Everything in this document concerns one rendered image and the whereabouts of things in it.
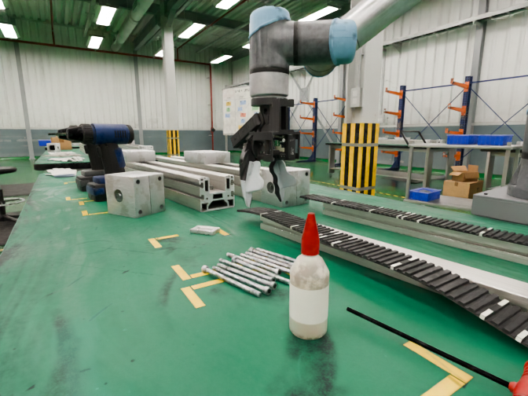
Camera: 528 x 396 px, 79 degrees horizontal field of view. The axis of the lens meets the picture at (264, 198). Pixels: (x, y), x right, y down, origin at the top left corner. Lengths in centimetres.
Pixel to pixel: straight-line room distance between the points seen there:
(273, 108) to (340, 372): 45
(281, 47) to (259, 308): 44
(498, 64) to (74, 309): 873
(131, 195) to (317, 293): 57
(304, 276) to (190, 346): 12
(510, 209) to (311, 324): 65
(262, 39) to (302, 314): 47
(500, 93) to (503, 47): 91
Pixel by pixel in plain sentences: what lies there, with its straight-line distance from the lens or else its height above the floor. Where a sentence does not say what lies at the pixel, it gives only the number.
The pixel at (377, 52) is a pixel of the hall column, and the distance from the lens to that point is 435.
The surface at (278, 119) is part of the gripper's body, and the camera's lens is 60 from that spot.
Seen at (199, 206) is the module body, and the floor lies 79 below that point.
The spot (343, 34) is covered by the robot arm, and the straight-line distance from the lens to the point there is 63.
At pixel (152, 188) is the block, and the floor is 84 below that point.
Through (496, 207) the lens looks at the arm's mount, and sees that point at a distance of 90.
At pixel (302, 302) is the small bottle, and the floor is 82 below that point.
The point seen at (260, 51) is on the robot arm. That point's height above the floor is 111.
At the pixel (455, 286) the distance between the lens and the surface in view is 41.
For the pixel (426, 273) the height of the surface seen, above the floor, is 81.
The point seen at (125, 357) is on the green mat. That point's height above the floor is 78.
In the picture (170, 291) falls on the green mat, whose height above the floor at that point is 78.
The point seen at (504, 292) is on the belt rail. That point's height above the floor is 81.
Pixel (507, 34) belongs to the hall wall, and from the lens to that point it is 893.
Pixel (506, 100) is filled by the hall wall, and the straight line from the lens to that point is 865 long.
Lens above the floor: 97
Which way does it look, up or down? 11 degrees down
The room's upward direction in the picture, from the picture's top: straight up
